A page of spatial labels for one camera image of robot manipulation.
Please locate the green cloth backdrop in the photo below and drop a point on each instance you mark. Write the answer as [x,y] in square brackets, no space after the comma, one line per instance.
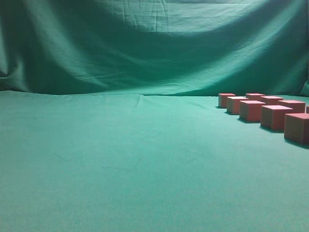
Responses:
[109,117]

